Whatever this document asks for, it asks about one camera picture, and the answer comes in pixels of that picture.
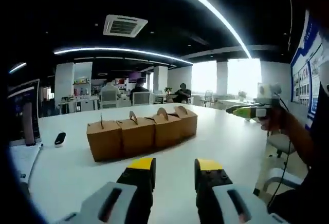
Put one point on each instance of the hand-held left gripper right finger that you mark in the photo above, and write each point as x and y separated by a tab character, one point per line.
210	195

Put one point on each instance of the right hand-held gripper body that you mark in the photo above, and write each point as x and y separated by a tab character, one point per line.
268	94

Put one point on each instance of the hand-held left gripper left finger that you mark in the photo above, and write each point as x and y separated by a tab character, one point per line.
133	190

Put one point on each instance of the brown paper box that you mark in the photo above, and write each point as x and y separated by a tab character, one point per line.
189	125
104	141
167	132
137	138

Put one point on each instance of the person's right hand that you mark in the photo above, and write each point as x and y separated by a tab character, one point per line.
275	122

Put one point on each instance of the small potted plant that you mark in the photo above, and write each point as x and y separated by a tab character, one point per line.
242	95

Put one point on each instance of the potted green plant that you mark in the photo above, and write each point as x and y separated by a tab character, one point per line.
168	90

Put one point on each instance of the small black and white device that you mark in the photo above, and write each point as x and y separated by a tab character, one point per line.
60	138

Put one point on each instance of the grey mesh office chair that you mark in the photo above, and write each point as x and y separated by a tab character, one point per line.
141	98
109	99

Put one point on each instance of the long curved ceiling light strip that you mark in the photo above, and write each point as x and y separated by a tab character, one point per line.
218	16

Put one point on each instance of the white background desk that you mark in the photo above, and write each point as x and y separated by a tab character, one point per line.
77	103

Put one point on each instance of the purple screen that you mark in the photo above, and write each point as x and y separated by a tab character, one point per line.
137	77

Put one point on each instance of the shelf with colourful items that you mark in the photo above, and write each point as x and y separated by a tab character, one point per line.
82	88

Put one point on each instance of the white ceiling air vent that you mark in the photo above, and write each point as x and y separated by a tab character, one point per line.
124	25

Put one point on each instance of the dark computer monitor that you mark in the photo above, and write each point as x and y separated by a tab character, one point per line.
18	100

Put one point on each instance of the short ceiling light strip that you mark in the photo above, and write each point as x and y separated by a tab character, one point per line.
17	67

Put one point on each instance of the blue and white wall poster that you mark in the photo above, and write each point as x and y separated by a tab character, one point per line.
306	80

